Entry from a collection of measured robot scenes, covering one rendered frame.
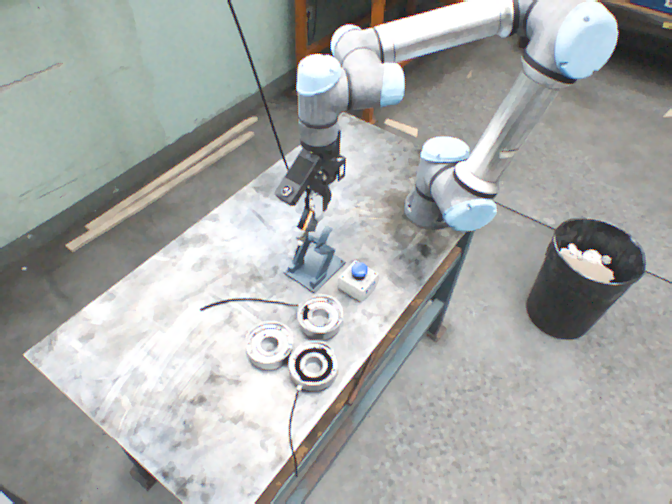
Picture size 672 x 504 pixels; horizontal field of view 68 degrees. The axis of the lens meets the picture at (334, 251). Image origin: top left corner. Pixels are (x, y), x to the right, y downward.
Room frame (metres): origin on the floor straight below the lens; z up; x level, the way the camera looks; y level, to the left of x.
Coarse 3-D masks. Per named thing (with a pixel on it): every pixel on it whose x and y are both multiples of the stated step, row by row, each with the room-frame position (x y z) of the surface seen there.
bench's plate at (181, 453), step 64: (256, 192) 1.08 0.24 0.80; (384, 192) 1.11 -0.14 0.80; (192, 256) 0.82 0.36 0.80; (256, 256) 0.84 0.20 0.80; (384, 256) 0.86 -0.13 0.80; (128, 320) 0.62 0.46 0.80; (192, 320) 0.63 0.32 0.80; (256, 320) 0.64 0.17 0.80; (320, 320) 0.65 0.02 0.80; (384, 320) 0.66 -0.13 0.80; (64, 384) 0.46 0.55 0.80; (128, 384) 0.47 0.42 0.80; (192, 384) 0.47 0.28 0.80; (256, 384) 0.48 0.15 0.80; (128, 448) 0.33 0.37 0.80; (192, 448) 0.34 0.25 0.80; (256, 448) 0.35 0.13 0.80
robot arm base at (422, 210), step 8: (416, 184) 1.04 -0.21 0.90; (416, 192) 1.02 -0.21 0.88; (408, 200) 1.04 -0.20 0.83; (416, 200) 1.01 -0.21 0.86; (424, 200) 1.00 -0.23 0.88; (432, 200) 0.99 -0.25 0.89; (408, 208) 1.02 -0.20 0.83; (416, 208) 1.00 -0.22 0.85; (424, 208) 0.99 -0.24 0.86; (432, 208) 0.98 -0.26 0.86; (408, 216) 1.01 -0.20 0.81; (416, 216) 0.99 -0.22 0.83; (424, 216) 0.98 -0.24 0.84; (432, 216) 0.97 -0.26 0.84; (440, 216) 0.99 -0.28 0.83; (416, 224) 0.98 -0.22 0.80; (424, 224) 0.97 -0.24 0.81; (432, 224) 0.97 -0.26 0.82; (440, 224) 0.97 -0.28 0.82
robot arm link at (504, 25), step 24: (480, 0) 1.03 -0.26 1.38; (504, 0) 1.02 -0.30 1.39; (528, 0) 1.01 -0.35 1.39; (408, 24) 0.98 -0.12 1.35; (432, 24) 0.98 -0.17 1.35; (456, 24) 0.99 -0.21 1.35; (480, 24) 1.00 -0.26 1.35; (504, 24) 1.01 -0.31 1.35; (336, 48) 0.96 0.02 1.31; (360, 48) 0.91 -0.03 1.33; (384, 48) 0.94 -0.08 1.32; (408, 48) 0.96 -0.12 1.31; (432, 48) 0.97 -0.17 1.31
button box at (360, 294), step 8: (352, 264) 0.79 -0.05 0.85; (344, 272) 0.76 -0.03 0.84; (368, 272) 0.77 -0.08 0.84; (344, 280) 0.74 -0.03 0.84; (352, 280) 0.74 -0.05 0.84; (360, 280) 0.74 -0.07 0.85; (368, 280) 0.74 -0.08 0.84; (376, 280) 0.76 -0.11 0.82; (344, 288) 0.73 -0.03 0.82; (352, 288) 0.72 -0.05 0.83; (360, 288) 0.72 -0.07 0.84; (368, 288) 0.73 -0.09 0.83; (352, 296) 0.72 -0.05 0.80; (360, 296) 0.71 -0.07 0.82
